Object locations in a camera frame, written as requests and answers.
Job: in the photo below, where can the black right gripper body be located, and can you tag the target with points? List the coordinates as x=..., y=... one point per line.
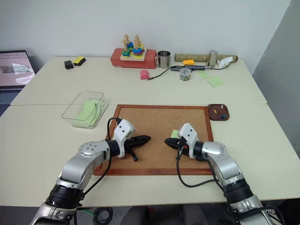
x=182, y=146

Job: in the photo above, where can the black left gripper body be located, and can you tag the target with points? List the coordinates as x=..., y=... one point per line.
x=130, y=143

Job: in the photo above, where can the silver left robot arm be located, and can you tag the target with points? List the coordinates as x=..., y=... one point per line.
x=77, y=168

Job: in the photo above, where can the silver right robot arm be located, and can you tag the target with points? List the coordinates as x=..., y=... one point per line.
x=225, y=161

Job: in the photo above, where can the small green sticky note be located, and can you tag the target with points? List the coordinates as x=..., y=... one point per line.
x=174, y=134

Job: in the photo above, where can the brown wooden tray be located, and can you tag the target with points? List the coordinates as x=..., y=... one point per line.
x=219, y=112

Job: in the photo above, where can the clear jar of pushpins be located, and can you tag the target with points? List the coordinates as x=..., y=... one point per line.
x=185, y=75

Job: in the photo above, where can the clear plastic box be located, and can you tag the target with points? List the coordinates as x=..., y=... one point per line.
x=70, y=112

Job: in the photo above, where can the pale green sticky note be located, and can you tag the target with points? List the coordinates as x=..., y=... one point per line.
x=203, y=75

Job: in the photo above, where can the green sticky note pad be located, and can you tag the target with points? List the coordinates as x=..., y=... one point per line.
x=215, y=82

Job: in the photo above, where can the red rectangular box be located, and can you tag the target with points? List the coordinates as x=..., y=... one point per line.
x=117, y=59

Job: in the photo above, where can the wood-framed cork board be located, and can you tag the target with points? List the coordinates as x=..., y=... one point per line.
x=159, y=119

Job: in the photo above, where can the blue pushpin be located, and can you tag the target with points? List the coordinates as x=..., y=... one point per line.
x=224, y=116

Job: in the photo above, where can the pink arched block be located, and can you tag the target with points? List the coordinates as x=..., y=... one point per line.
x=144, y=75

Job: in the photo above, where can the grey USB hub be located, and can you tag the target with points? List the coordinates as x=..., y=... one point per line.
x=187, y=68

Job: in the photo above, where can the yellow toy brick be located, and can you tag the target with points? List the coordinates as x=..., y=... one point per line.
x=189, y=62

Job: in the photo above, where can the wooden colourful stacking toy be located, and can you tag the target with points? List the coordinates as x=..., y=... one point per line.
x=133, y=52

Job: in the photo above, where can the cardboard tube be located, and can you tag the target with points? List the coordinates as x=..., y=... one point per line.
x=199, y=57

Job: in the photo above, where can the tall steel cup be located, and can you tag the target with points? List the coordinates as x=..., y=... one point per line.
x=211, y=59

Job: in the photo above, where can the white crumpled paper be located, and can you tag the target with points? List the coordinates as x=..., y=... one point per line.
x=223, y=62

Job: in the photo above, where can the yellow black sponge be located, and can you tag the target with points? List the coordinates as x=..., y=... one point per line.
x=79, y=61

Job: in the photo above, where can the black power adapter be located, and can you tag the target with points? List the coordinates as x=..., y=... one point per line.
x=69, y=65

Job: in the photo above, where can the open laptop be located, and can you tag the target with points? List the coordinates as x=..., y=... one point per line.
x=14, y=70

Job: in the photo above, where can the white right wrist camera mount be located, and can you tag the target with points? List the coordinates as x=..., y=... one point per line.
x=188, y=136

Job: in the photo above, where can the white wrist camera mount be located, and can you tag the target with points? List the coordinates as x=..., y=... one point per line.
x=188, y=136
x=123, y=131

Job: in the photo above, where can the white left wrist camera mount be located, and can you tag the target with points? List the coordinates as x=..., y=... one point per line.
x=123, y=131

